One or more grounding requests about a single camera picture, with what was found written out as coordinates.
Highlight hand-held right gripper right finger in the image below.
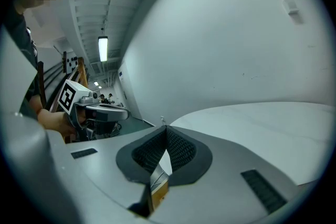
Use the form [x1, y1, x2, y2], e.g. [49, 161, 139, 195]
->
[151, 125, 298, 224]

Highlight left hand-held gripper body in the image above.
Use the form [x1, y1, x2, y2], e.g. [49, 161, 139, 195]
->
[57, 79, 120, 141]

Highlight person's left forearm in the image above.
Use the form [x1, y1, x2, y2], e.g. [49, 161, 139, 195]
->
[28, 95, 65, 137]

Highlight white wall junction box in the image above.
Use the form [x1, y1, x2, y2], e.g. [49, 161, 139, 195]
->
[281, 0, 306, 26]

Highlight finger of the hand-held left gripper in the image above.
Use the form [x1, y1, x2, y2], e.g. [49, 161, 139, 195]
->
[85, 103, 131, 122]

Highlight person's left hand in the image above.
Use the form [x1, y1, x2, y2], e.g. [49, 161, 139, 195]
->
[61, 109, 87, 135]

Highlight white panel with black dots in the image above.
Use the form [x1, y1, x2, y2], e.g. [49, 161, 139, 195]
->
[62, 50, 80, 74]

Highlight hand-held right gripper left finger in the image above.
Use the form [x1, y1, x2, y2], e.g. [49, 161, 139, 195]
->
[46, 125, 167, 224]

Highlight white kidney-shaped desk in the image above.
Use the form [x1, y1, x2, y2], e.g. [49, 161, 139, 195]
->
[169, 101, 336, 187]

